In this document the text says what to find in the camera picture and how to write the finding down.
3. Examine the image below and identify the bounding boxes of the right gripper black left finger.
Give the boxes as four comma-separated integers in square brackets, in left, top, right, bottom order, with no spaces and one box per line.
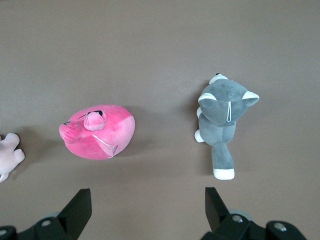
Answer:
[0,188,92,240]

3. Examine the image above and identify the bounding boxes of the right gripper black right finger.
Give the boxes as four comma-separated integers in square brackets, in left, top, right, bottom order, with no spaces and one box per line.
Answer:
[199,186,312,240]

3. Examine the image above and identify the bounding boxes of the bright pink round plush toy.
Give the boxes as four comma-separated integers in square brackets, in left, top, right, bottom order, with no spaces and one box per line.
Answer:
[58,104,136,161]

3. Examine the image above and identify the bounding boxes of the pale pink plush toy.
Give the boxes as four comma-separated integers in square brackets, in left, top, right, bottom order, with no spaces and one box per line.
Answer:
[0,132,26,183]

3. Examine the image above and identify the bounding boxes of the grey and white cat plush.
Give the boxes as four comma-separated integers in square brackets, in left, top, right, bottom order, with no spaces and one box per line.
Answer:
[194,73,260,180]

